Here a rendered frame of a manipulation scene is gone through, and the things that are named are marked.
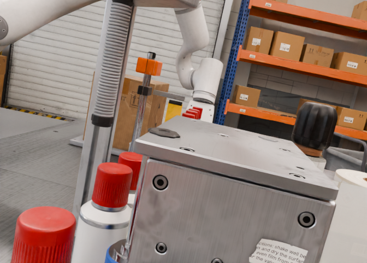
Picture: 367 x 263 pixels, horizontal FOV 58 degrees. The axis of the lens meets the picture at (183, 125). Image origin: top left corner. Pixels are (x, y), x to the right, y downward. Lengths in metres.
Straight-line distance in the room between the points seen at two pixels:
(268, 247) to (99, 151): 0.51
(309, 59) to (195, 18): 3.64
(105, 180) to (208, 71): 0.91
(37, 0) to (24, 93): 4.59
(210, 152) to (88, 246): 0.18
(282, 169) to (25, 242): 0.15
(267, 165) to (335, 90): 5.42
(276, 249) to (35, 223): 0.13
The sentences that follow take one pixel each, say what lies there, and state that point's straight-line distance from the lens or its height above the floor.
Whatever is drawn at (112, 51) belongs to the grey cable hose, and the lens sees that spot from 0.52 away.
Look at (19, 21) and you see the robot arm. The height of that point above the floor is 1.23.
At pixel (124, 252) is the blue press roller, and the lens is 0.23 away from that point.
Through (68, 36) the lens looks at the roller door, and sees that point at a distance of 5.34.
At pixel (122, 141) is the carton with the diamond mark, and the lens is 1.27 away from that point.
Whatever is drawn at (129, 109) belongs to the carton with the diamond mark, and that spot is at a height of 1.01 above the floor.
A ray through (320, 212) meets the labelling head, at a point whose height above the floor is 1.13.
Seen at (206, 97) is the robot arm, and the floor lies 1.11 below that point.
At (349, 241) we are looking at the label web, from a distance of 0.64.
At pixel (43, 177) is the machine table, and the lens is 0.98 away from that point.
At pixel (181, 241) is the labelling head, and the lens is 0.19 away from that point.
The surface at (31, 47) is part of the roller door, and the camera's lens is 5.54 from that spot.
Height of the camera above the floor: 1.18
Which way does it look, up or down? 9 degrees down
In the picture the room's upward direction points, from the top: 12 degrees clockwise
